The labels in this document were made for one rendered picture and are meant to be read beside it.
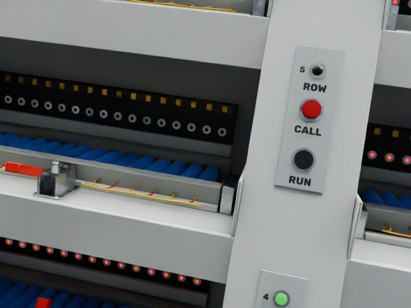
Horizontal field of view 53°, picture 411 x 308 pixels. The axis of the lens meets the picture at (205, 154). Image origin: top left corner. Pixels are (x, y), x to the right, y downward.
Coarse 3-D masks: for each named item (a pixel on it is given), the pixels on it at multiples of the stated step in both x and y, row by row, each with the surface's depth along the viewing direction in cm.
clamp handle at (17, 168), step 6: (6, 168) 33; (12, 168) 33; (18, 168) 33; (24, 168) 34; (30, 168) 35; (36, 168) 36; (54, 168) 40; (24, 174) 34; (30, 174) 35; (36, 174) 36; (42, 174) 37; (48, 174) 38; (54, 174) 39
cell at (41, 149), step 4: (40, 144) 50; (44, 144) 50; (48, 144) 51; (52, 144) 51; (56, 144) 52; (60, 144) 53; (28, 148) 48; (32, 148) 48; (36, 148) 48; (40, 148) 49; (44, 148) 50; (48, 148) 50
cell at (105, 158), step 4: (112, 152) 51; (116, 152) 51; (100, 156) 48; (104, 156) 48; (108, 156) 49; (112, 156) 49; (116, 156) 50; (120, 156) 51; (96, 160) 46; (100, 160) 47; (104, 160) 47; (108, 160) 48; (112, 160) 49
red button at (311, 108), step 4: (308, 100) 35; (312, 100) 35; (304, 104) 35; (308, 104) 35; (312, 104) 35; (316, 104) 35; (304, 108) 35; (308, 108) 35; (312, 108) 35; (316, 108) 35; (320, 108) 35; (304, 112) 35; (308, 112) 35; (312, 112) 35; (316, 112) 35; (308, 116) 35; (312, 116) 35; (316, 116) 35
